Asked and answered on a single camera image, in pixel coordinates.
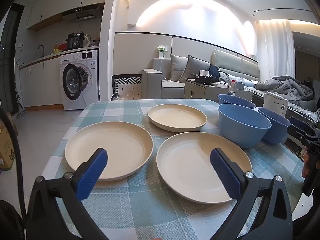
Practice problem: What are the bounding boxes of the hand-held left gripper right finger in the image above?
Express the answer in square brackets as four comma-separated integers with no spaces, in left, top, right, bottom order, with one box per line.
[210,148,293,240]

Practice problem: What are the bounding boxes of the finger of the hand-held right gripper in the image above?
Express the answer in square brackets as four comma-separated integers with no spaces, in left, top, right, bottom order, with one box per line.
[287,117,316,140]

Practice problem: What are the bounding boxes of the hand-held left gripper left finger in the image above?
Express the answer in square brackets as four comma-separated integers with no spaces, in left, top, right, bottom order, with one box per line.
[25,148,108,240]

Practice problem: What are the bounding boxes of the blue bowl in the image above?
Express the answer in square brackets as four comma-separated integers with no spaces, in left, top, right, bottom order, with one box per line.
[217,94,256,110]
[218,104,272,149]
[257,107,291,145]

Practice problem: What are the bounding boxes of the cream plate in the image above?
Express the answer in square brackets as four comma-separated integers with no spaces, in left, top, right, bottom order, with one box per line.
[156,131,253,205]
[65,121,154,182]
[147,104,208,133]

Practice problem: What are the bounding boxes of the person's right hand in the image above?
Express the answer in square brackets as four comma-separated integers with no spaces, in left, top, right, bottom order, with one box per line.
[301,152,312,178]

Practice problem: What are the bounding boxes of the grey duvet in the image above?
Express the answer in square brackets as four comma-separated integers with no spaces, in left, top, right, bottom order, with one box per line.
[255,76,317,112]

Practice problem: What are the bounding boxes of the checked tablecloth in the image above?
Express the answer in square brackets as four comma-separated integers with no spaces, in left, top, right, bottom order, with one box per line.
[40,99,304,240]

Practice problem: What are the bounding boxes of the grey storage cabinet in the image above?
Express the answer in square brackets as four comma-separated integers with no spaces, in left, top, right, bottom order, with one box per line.
[235,89,253,103]

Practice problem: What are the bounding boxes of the bed with padded headboard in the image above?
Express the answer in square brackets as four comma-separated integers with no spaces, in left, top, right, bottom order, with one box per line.
[211,49,320,123]

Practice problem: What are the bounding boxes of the white curtain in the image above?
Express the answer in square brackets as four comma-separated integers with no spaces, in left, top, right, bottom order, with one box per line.
[257,20,295,80]

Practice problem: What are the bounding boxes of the grey bedside cabinet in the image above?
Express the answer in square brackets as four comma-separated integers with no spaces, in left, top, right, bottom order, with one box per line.
[184,78,229,100]

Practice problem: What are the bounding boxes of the cardboard box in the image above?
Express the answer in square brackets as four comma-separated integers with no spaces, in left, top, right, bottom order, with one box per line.
[0,120,15,171]

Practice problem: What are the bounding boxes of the white washing machine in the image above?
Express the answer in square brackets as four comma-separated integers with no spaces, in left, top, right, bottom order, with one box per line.
[59,49,100,110]

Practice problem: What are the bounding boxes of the floor mop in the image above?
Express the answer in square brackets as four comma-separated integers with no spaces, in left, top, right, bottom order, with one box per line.
[15,91,25,118]

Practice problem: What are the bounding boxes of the black storage box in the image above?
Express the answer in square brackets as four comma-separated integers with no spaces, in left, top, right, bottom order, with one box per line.
[194,74,217,85]

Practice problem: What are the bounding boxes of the grey sofa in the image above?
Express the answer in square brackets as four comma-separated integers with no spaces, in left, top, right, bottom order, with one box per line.
[142,54,218,100]

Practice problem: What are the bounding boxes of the kitchen base cabinets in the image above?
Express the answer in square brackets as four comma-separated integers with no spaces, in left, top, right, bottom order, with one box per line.
[19,52,62,112]

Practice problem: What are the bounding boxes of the dark blue jacket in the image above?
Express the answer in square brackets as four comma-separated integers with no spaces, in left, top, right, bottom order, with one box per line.
[209,64,221,81]

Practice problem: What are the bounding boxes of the dark grey pillow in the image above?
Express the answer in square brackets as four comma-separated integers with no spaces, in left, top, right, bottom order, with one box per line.
[179,55,211,83]

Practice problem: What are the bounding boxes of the light grey pillow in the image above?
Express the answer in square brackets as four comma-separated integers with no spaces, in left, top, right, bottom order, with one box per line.
[170,54,188,82]

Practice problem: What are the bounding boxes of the black pressure cooker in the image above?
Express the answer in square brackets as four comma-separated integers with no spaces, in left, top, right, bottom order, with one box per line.
[65,32,84,50]

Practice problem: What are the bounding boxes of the range hood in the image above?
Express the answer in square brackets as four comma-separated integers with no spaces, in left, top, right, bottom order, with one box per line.
[62,6,102,22]

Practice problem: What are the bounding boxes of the black cable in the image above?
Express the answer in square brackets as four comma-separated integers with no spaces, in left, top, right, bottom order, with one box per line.
[0,105,27,230]

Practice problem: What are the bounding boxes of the wall socket with plugs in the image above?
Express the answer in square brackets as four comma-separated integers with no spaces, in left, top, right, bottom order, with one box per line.
[157,44,168,58]

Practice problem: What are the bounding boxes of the kitchen wall cabinets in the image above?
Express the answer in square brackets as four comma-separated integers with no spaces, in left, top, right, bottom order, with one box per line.
[26,0,110,30]

